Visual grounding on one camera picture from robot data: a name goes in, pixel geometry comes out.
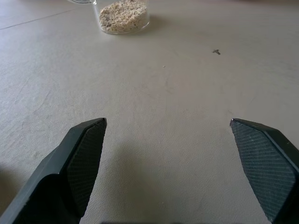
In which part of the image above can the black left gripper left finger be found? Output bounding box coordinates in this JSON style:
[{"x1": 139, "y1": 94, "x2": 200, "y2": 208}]
[{"x1": 0, "y1": 117, "x2": 107, "y2": 224}]

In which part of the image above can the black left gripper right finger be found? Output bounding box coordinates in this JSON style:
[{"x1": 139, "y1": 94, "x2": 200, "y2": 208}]
[{"x1": 229, "y1": 118, "x2": 299, "y2": 224}]

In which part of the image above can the clear glass jar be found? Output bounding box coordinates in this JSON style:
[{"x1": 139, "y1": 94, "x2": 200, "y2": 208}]
[{"x1": 93, "y1": 0, "x2": 150, "y2": 35}]

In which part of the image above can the clear glass vessel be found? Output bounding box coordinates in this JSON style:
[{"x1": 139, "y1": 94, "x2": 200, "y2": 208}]
[{"x1": 66, "y1": 0, "x2": 97, "y2": 6}]

